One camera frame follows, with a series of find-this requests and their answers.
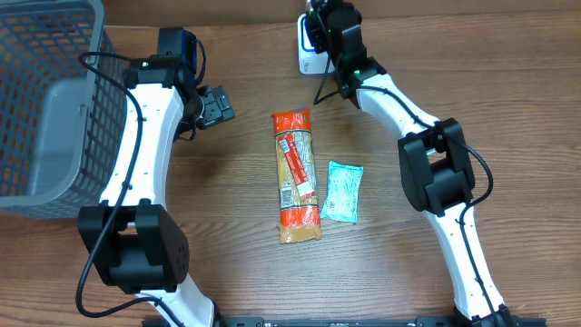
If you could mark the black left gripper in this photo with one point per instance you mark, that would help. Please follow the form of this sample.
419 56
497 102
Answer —
217 107

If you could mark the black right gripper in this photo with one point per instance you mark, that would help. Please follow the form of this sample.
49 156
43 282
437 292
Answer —
319 34

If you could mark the orange spaghetti package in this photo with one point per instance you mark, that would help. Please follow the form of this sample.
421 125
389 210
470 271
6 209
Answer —
297 184

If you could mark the teal Kleenex tissue pack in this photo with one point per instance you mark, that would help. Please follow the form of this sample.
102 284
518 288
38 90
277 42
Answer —
341 203

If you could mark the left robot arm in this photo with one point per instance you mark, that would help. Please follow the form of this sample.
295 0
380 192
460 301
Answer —
137 252

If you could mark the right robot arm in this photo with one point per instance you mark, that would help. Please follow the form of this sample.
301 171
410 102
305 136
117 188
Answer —
434 159

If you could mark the white barcode scanner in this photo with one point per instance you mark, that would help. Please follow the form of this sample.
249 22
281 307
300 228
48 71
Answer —
309 61

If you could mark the grey plastic mesh basket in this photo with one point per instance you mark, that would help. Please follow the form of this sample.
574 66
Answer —
61 125

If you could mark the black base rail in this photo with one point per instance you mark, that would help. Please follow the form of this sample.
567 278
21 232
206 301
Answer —
422 321

